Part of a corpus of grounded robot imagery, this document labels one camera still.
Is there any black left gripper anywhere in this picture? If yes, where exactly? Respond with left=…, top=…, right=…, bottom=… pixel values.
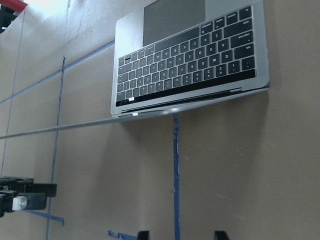
left=0, top=176, right=57, bottom=218

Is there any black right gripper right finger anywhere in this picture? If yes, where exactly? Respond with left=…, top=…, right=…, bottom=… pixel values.
left=214, top=230, right=230, bottom=240

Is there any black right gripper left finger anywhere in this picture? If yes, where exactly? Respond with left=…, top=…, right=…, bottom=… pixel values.
left=138, top=230, right=150, bottom=240

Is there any silver laptop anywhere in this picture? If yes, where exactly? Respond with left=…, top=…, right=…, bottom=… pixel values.
left=0, top=0, right=271, bottom=140

